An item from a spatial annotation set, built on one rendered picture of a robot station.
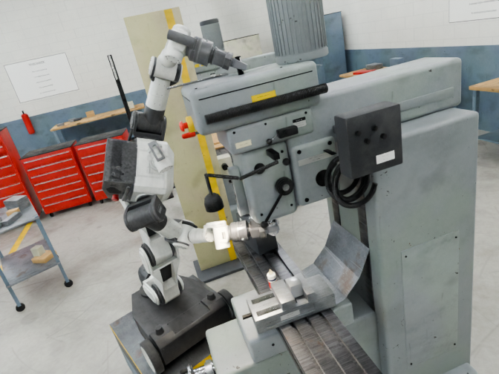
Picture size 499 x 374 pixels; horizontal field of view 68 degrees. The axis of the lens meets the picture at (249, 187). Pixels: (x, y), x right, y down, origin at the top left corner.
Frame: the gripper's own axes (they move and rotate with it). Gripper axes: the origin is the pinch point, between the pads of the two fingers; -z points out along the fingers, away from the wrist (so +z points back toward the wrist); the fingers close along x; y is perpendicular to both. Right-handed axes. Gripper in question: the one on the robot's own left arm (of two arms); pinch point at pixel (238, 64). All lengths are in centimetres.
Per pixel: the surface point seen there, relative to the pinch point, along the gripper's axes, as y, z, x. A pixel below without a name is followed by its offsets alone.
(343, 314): -87, -78, 11
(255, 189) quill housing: -40.7, -20.1, 11.4
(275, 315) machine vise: -85, -43, 25
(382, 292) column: -70, -89, 11
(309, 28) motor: 19.4, -19.5, 2.4
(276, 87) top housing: -2.4, -14.7, 10.2
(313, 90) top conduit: 0.8, -27.4, 10.2
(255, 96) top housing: -7.1, -8.3, 12.6
